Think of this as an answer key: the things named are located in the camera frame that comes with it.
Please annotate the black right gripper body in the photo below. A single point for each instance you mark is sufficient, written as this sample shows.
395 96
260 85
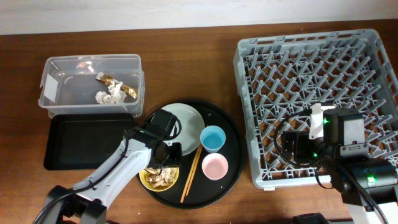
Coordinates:
303 152

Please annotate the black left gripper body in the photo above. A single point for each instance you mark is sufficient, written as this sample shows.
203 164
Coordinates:
171 156

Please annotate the food scraps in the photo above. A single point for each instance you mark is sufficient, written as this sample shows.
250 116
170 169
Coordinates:
160 178

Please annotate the yellow bowl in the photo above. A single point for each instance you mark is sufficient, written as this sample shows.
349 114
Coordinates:
147 186

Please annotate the wooden chopstick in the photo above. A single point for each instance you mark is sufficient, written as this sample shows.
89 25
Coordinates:
197 157
186 184

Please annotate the grey-green ceramic plate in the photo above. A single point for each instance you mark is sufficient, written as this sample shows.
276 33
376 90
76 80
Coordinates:
192 126

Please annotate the pink cup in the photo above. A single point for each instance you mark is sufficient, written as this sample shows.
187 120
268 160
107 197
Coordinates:
215 166

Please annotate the light blue cup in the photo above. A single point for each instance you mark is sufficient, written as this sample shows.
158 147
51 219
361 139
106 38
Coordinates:
212 138

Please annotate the white tissue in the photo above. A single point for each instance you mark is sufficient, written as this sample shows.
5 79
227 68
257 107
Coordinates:
114 95

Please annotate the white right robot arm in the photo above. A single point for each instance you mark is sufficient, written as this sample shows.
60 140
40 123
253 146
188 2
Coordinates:
336 143

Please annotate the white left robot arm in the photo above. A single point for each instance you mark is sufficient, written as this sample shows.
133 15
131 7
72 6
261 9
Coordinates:
140 148

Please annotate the grey dishwasher rack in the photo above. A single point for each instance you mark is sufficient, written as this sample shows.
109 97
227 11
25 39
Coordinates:
278 76

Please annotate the round black tray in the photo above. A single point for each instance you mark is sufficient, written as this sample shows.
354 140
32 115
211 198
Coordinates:
204 191

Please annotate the black rectangular tray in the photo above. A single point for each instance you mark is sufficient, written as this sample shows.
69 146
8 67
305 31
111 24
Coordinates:
84 141

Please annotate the gold foil wrapper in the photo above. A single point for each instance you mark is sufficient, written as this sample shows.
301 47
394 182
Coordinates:
109 80

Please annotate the clear plastic bin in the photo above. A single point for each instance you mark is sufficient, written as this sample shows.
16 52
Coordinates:
69 84

